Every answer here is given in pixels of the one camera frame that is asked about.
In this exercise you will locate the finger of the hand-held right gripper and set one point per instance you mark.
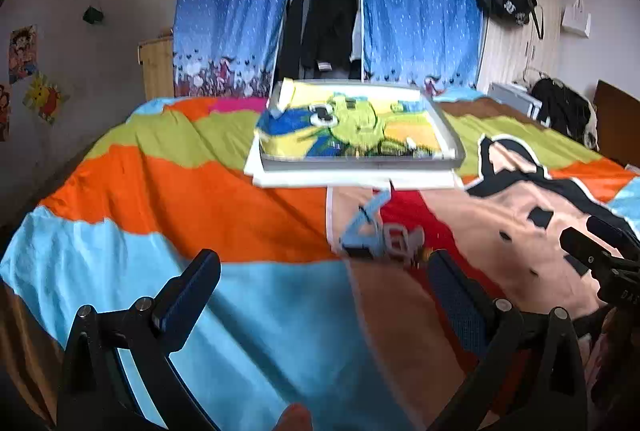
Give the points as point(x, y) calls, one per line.
point(612, 233)
point(587, 256)

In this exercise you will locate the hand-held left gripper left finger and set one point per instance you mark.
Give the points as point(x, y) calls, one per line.
point(192, 296)

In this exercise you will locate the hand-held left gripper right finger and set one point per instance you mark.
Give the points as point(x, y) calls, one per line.
point(455, 298)

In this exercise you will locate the silver hair clip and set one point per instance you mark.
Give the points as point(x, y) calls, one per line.
point(405, 243)

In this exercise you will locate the grey tray with cartoon drawing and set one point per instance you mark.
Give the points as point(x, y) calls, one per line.
point(350, 126)

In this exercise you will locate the person's right forearm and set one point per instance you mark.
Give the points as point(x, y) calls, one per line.
point(615, 361)

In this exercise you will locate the person's left hand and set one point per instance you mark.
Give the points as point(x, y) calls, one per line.
point(295, 418)

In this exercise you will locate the colourful printed blanket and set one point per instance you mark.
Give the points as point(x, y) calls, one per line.
point(250, 311)

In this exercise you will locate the brown wooden headboard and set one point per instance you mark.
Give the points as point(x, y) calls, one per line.
point(620, 121)

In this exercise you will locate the black clothes pile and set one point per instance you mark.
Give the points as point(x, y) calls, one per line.
point(565, 108)

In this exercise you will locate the white paper sheets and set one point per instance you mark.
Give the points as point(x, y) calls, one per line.
point(310, 178)

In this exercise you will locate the white storage box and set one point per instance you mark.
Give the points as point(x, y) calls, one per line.
point(515, 98)

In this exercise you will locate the white wardrobe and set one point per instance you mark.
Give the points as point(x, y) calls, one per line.
point(520, 51)

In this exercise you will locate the white paper bag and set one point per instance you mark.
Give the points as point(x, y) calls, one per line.
point(575, 18)

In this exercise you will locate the wooden cabinet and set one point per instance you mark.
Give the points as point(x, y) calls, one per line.
point(157, 68)

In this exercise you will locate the yellow diamond cartoon poster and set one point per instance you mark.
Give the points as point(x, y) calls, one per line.
point(46, 98)

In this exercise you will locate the green hanging ornament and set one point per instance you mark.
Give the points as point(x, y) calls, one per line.
point(93, 14)

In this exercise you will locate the dark hanging clothes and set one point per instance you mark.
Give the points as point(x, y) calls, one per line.
point(325, 11)

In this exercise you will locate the cartoon family wall poster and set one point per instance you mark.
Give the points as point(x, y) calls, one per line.
point(4, 111)

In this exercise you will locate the anime wall poster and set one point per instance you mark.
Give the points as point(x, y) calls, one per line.
point(23, 54)

